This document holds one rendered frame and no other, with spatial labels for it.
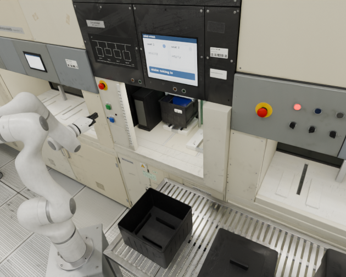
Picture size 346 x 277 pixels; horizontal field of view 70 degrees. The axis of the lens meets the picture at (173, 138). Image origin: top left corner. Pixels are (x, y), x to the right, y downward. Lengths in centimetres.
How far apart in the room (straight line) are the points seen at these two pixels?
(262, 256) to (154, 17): 115
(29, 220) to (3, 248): 162
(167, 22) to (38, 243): 218
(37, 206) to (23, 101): 43
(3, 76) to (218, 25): 221
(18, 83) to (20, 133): 190
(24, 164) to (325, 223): 136
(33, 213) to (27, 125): 39
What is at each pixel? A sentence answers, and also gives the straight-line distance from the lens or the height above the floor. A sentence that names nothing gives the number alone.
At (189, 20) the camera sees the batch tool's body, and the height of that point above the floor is 175.
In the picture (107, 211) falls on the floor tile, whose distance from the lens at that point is 260.
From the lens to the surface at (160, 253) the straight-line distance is 123.
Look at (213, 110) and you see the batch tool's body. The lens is 113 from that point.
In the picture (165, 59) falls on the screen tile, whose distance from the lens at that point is 122.
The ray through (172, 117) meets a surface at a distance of 182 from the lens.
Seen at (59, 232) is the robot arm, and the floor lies 101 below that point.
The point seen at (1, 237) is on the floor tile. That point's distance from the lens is 293.
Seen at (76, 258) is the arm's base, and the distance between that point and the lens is 147.
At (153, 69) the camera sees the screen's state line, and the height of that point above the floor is 151.
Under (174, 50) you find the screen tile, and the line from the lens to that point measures 117.
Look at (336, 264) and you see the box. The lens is 120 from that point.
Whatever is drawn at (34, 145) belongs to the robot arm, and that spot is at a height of 146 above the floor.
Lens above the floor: 199
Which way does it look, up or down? 38 degrees down
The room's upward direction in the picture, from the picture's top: 6 degrees counter-clockwise
